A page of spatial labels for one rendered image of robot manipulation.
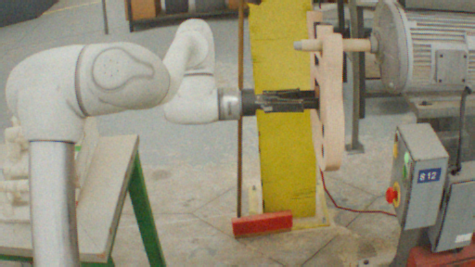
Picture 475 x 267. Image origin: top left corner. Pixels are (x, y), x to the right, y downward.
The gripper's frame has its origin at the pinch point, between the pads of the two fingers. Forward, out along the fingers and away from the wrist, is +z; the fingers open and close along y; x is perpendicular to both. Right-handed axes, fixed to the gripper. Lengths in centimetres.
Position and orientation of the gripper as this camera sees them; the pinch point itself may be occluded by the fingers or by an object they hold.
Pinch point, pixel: (315, 98)
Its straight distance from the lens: 139.6
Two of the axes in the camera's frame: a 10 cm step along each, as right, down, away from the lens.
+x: -0.7, -9.3, -3.6
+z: 10.0, -0.6, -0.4
